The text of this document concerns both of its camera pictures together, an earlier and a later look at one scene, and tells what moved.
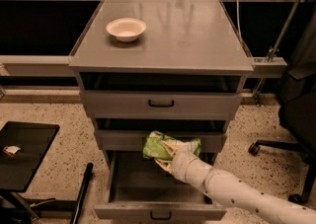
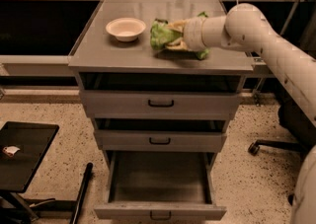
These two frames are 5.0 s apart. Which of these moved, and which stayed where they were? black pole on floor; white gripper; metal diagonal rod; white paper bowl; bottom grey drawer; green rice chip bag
Moved: green rice chip bag; white gripper
Stayed: bottom grey drawer; black pole on floor; white paper bowl; metal diagonal rod
